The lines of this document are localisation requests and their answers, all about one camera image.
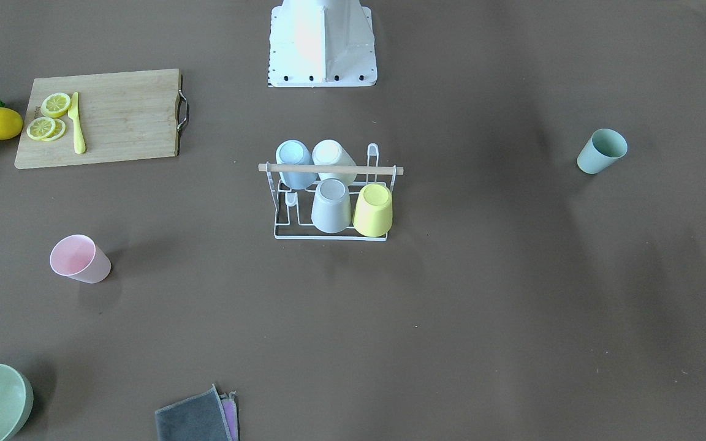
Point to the lemon slice upper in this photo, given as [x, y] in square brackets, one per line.
[56, 105]

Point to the lemon slice lower back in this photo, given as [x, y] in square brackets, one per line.
[59, 130]

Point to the cream white cup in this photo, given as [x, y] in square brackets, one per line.
[330, 152]

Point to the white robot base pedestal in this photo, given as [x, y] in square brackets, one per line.
[321, 44]

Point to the yellow plastic knife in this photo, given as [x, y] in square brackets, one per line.
[74, 115]

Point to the white wire cup holder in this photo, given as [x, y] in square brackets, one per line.
[292, 218]

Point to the mint green cup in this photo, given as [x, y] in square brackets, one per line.
[604, 147]

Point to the pink cup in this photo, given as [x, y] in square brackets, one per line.
[79, 258]

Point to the lemon slice lower front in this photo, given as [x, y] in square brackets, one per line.
[41, 128]

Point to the bamboo cutting board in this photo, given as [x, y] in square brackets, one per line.
[124, 116]

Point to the grey cup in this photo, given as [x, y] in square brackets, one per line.
[331, 208]

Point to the purple cloth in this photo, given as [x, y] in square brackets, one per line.
[230, 410]

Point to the yellow cup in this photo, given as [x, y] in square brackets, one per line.
[373, 216]

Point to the lemon slice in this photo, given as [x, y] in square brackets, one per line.
[59, 130]
[56, 105]
[41, 128]

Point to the light blue cup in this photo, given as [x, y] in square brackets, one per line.
[294, 152]

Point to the grey cloth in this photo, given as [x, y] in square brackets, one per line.
[200, 417]

